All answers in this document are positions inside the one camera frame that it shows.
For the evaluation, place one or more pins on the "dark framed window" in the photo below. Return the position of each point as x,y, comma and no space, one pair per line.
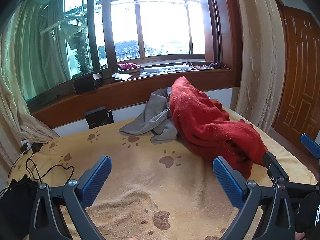
162,30

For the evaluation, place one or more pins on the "cream curtain with gold trim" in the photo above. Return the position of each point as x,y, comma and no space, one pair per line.
15,110

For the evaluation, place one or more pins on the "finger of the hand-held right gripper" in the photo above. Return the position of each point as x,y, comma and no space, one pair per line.
310,143
273,165

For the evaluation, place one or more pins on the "maroon cloth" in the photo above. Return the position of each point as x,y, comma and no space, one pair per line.
128,66

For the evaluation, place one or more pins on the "red knitted sweater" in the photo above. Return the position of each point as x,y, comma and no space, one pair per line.
205,120

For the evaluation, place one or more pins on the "pile of small clutter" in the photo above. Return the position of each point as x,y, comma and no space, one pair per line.
212,65

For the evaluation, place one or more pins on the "black garment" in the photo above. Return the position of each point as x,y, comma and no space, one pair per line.
15,200

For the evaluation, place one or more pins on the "grey garment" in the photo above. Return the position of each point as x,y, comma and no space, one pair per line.
155,120

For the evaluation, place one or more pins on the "wooden headboard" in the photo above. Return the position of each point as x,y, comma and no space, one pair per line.
125,95

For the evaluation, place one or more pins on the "small black box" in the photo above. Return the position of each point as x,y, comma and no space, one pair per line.
97,117

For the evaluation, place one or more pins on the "white paper sheet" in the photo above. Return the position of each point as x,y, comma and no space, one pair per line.
122,76

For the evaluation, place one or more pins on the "large black box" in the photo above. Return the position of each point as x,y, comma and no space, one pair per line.
85,85

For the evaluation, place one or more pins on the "yellow paw-print blanket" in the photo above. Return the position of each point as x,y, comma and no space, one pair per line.
150,180

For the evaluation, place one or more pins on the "white power strip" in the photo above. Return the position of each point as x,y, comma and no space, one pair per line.
26,148

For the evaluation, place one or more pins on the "brown wooden door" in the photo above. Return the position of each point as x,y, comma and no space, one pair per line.
302,80

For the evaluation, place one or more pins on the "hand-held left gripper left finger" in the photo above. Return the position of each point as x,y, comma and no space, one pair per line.
98,177

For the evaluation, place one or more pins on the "green sheer curtain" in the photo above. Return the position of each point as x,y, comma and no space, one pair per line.
42,55

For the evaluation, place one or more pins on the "black power adapter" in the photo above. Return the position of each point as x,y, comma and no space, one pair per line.
37,147

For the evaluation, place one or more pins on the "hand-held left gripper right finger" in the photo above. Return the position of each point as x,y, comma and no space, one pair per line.
226,180

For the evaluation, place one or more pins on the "cream embroidered curtain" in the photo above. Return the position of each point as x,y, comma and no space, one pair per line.
260,67

